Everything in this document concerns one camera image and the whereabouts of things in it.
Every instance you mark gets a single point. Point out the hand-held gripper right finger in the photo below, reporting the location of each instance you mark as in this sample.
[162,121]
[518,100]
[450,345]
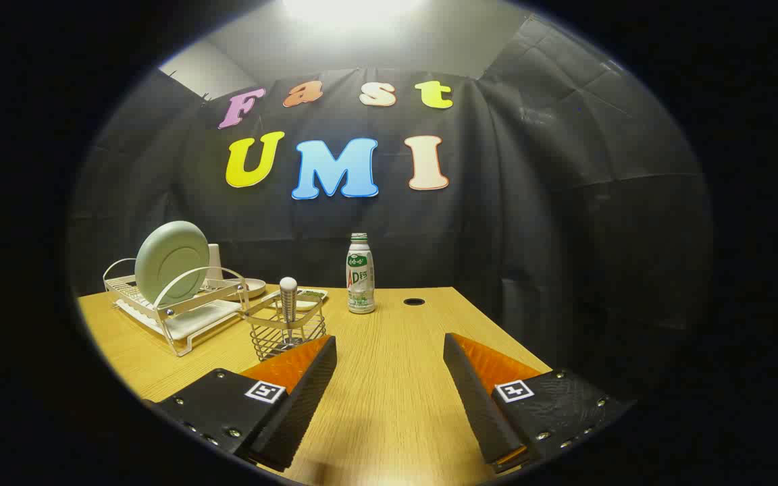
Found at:
[480,405]

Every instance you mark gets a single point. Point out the white toaster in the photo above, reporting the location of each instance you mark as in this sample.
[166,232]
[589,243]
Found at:
[215,263]

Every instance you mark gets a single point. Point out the white green drink bottle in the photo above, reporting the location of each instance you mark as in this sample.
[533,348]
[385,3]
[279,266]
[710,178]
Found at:
[360,277]

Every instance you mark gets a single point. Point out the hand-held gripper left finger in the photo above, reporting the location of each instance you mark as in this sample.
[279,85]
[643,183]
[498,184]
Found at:
[301,412]

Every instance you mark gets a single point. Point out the white plate with meat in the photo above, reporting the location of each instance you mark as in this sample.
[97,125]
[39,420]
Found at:
[256,287]

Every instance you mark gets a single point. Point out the white compartment tray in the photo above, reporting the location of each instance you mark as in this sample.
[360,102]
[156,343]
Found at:
[311,297]

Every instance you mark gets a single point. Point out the pale green plate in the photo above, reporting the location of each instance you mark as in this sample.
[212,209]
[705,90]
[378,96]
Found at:
[169,260]

